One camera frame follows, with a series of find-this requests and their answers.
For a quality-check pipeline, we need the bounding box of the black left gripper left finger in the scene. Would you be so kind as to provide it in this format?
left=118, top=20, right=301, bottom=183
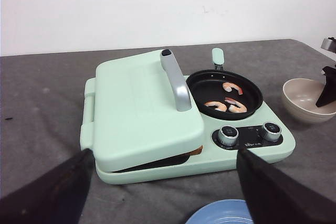
left=1, top=149, right=94, bottom=223

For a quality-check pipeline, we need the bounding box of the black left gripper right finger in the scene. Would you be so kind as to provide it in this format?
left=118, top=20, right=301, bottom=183
left=237, top=149, right=335, bottom=223

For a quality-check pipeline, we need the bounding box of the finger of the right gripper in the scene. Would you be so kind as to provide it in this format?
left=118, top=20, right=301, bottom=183
left=316, top=66, right=335, bottom=108

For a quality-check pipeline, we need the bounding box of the beige ribbed bowl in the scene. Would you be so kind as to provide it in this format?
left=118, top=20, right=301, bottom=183
left=281, top=78, right=335, bottom=124

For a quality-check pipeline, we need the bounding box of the mint green hinged lid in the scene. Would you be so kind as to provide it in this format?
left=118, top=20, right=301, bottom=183
left=92, top=49, right=204, bottom=172

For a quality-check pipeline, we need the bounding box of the mint green breakfast maker base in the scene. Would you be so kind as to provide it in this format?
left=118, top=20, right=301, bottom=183
left=80, top=78, right=295, bottom=185

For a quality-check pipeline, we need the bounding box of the pink shrimp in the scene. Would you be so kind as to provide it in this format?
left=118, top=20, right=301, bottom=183
left=225, top=98, right=247, bottom=113
left=222, top=82, right=243, bottom=95
left=204, top=101, right=227, bottom=112

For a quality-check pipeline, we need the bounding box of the blue plate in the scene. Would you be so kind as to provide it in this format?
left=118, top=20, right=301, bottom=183
left=186, top=199, right=254, bottom=223

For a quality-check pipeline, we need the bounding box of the right silver knob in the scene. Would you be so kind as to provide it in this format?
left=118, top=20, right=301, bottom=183
left=260, top=122, right=281, bottom=142

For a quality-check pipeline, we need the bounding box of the silver knob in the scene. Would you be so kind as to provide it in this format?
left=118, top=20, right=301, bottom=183
left=260, top=122, right=281, bottom=142
left=218, top=125, right=239, bottom=146

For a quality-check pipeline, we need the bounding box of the left silver knob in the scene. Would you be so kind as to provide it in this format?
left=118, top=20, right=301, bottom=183
left=218, top=125, right=239, bottom=146

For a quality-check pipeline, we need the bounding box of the black round frying pan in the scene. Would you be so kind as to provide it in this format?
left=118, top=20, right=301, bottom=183
left=186, top=48, right=263, bottom=121

